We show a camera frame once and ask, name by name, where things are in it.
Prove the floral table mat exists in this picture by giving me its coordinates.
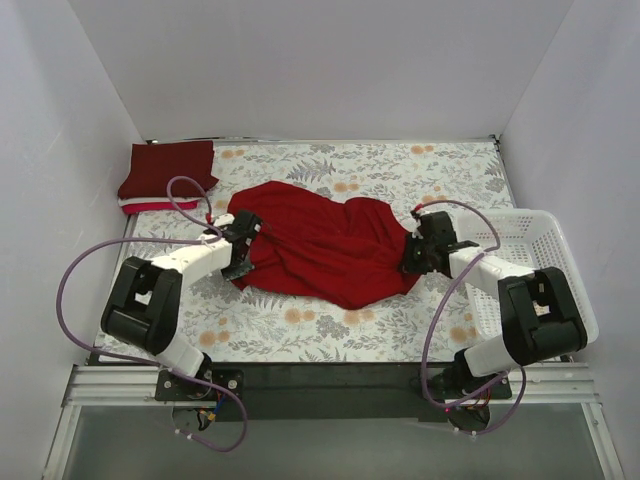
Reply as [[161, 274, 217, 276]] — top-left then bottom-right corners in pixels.
[[97, 140, 519, 364]]

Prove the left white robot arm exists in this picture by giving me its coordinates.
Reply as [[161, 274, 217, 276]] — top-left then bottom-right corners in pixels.
[[101, 210, 262, 400]]

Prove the white plastic basket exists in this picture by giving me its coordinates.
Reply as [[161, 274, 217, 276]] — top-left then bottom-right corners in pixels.
[[450, 209, 599, 345]]

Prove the aluminium frame rail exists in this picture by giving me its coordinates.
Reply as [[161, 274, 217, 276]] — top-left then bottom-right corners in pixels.
[[63, 362, 599, 406]]

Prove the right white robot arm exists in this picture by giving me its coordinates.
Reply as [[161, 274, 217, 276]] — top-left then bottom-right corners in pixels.
[[399, 206, 599, 398]]

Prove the folded pink t-shirt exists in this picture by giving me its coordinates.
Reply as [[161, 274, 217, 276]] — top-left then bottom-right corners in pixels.
[[120, 200, 199, 215]]

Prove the folded white t-shirt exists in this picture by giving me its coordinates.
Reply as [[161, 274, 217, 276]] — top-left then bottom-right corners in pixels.
[[117, 197, 202, 207]]

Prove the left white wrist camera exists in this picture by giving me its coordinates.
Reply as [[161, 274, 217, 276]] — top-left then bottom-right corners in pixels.
[[204, 213, 234, 236]]

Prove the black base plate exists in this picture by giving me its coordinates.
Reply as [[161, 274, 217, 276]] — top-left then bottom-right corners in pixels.
[[154, 362, 491, 422]]

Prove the folded dark red t-shirt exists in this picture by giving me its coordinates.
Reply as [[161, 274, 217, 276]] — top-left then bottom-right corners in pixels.
[[118, 141, 218, 200]]

